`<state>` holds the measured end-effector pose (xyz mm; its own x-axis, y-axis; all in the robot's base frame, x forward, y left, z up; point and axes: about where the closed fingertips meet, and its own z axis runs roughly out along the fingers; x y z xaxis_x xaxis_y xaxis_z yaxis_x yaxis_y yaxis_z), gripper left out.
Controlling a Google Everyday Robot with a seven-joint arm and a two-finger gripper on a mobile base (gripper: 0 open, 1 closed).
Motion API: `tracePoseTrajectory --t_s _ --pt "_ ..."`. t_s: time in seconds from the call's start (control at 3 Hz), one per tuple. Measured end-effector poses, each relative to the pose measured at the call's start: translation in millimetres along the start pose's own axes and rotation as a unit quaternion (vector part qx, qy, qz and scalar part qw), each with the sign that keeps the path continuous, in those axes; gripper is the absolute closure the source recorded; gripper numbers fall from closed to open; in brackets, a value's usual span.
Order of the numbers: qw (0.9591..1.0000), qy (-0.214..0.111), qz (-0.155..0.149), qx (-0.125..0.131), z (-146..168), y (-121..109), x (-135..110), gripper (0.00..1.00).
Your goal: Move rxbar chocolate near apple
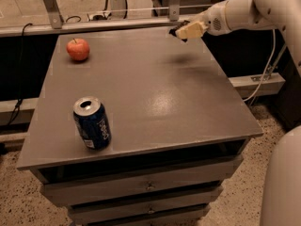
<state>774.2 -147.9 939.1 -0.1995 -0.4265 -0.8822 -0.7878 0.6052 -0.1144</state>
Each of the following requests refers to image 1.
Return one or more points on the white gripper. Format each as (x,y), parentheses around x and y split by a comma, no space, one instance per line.
(213,24)

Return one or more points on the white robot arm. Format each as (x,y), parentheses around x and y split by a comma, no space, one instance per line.
(281,200)

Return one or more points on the grey drawer cabinet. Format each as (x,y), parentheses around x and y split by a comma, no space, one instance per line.
(178,129)

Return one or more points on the blue pepsi can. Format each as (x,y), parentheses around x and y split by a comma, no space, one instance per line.
(92,123)

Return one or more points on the white power strip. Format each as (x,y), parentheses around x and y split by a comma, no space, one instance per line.
(99,16)

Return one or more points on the black rxbar chocolate bar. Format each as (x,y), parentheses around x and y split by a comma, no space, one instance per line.
(173,31)

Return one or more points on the red apple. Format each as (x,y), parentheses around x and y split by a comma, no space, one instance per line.
(78,49)

